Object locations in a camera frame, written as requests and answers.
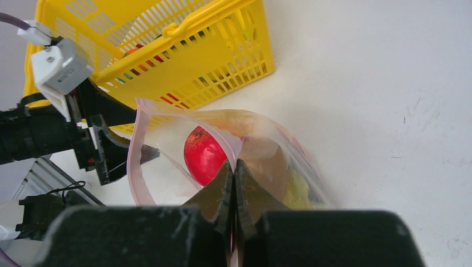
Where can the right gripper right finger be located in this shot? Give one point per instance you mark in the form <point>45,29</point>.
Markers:
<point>271,234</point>

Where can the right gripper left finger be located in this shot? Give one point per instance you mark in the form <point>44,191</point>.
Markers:
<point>193,234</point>

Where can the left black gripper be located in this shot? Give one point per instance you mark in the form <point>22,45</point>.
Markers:
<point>29,133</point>

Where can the green cabbage toy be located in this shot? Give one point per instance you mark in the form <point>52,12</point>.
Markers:
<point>296,196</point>

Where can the clear pink-dotted zip bag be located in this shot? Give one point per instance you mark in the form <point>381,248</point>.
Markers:
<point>175,154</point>

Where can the yellow plastic basket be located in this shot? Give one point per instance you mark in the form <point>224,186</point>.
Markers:
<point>184,53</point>

